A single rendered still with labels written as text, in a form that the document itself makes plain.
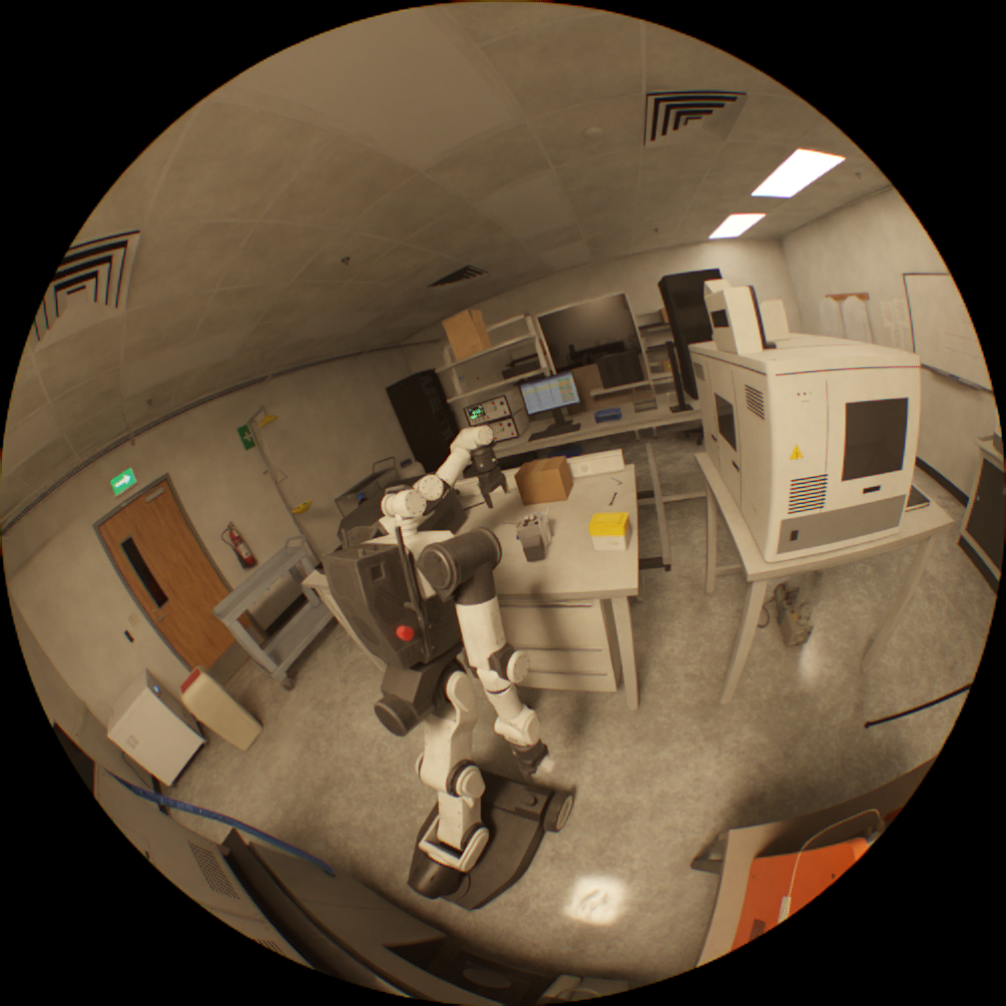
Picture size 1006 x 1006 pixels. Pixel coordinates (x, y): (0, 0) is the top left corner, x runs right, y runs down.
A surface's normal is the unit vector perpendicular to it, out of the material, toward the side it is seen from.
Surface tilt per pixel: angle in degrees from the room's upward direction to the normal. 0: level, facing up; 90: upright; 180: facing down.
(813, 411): 90
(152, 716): 90
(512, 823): 0
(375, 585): 88
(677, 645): 0
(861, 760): 0
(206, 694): 84
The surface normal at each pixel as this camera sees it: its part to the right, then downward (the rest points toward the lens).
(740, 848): -0.33, -0.86
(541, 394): -0.36, 0.43
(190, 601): 0.89, -0.14
